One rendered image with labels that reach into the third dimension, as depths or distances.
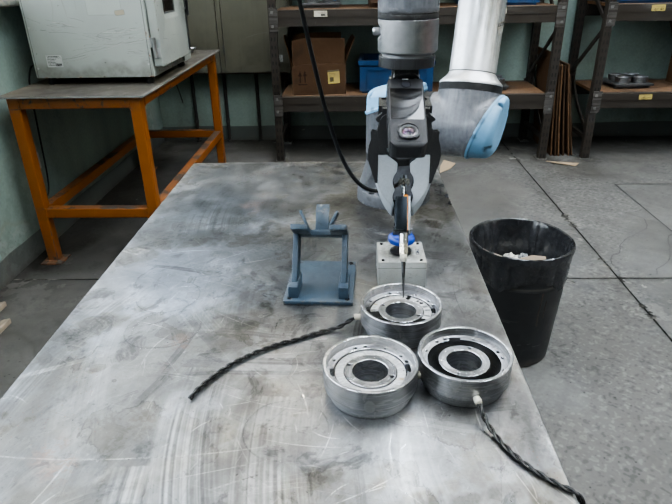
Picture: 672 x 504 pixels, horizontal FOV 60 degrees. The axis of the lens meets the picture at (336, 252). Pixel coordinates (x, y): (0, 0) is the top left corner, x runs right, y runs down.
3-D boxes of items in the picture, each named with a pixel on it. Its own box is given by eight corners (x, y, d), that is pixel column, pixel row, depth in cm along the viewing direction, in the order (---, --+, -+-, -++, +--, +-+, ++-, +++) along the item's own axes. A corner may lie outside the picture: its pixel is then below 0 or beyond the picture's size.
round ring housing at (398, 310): (434, 308, 81) (436, 282, 79) (445, 352, 72) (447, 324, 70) (360, 308, 82) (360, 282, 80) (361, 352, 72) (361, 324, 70)
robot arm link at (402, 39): (442, 20, 68) (372, 21, 68) (439, 61, 70) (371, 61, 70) (436, 15, 74) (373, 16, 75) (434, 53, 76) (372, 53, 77)
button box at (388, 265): (425, 289, 86) (427, 259, 84) (378, 289, 86) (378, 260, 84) (420, 264, 93) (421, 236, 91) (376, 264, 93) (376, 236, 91)
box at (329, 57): (357, 94, 398) (356, 37, 382) (285, 96, 396) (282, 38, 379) (352, 84, 434) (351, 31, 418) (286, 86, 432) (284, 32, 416)
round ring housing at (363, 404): (327, 427, 60) (326, 396, 59) (321, 365, 70) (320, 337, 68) (425, 420, 61) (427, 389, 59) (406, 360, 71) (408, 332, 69)
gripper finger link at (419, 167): (429, 201, 85) (426, 140, 81) (432, 217, 80) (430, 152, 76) (408, 203, 85) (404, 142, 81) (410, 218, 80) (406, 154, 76)
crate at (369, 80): (430, 83, 431) (431, 52, 421) (433, 93, 397) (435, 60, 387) (360, 84, 435) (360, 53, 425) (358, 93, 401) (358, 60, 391)
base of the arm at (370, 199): (357, 184, 128) (357, 141, 124) (425, 184, 127) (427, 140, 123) (357, 210, 114) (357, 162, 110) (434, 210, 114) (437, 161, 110)
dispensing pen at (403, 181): (392, 293, 76) (393, 170, 79) (392, 295, 80) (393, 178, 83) (409, 293, 76) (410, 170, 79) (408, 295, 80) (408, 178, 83)
